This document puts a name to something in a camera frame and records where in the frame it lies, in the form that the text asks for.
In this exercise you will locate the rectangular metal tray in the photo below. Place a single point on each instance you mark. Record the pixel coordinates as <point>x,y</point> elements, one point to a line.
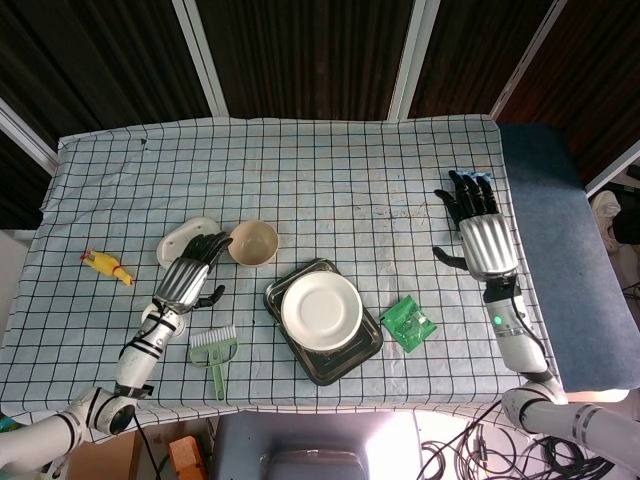
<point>330,367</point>

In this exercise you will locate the white shoe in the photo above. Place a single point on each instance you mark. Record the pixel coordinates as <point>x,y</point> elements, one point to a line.
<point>605,210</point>

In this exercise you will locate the blue checked tablecloth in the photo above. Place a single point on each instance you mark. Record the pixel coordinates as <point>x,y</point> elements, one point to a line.
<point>325,175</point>

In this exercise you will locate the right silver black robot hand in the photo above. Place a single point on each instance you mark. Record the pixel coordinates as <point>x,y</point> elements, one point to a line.
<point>487,245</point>

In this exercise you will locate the grey robot torso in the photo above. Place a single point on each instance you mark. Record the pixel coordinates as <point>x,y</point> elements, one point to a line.
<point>300,450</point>

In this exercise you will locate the white frame post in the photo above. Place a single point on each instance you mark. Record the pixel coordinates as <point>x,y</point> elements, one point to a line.
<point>25,135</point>
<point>612,172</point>
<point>202,55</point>
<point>525,60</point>
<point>410,65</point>

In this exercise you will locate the white paper plate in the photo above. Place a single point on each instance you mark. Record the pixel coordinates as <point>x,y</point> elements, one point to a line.
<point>320,310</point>

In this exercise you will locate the beige bowl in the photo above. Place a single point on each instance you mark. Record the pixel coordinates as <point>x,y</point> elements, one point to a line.
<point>252,245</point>

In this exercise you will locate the dark chocolate snack bag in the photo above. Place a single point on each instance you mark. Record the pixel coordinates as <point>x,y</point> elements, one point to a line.
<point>480,174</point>

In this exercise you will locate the yellow rubber chicken toy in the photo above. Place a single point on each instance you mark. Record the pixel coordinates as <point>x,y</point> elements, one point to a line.
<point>105,265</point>

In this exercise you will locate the green cleaning brush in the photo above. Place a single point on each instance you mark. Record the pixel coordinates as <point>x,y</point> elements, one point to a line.
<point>219,370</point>

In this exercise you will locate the orange box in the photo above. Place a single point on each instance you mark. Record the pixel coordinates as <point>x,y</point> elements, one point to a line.
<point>185,457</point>

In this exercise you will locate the green snack packet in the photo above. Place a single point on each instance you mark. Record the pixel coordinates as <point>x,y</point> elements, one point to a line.
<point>407,325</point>

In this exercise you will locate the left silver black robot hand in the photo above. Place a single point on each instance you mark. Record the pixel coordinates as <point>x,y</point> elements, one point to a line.
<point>182,285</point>

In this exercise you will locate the brown cardboard box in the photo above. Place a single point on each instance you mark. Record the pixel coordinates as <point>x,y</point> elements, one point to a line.
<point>100,460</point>

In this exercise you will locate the white oval soap dish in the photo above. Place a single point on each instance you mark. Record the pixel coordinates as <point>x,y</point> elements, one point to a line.
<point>172,245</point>

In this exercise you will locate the dark brown curtain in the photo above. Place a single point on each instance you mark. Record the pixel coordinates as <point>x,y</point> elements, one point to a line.
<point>310,50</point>

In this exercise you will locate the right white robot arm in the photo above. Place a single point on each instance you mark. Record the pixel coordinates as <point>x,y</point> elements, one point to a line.
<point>517,345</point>

